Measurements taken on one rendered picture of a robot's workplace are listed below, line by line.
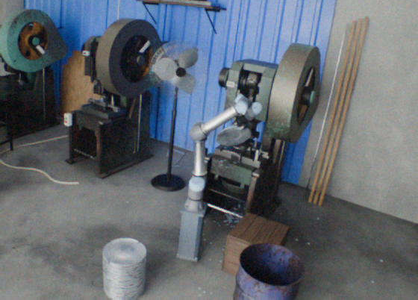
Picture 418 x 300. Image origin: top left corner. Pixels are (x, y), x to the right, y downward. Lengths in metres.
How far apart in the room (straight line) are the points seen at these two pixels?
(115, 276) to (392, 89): 3.22
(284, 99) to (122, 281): 1.69
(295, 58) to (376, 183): 2.11
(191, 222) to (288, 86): 1.24
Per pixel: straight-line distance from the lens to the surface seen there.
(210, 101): 4.69
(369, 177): 4.37
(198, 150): 2.73
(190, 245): 2.94
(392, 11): 4.11
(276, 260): 2.59
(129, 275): 2.48
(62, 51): 5.45
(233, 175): 3.21
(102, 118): 4.09
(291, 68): 2.72
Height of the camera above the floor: 1.90
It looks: 21 degrees down
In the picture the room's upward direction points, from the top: 7 degrees clockwise
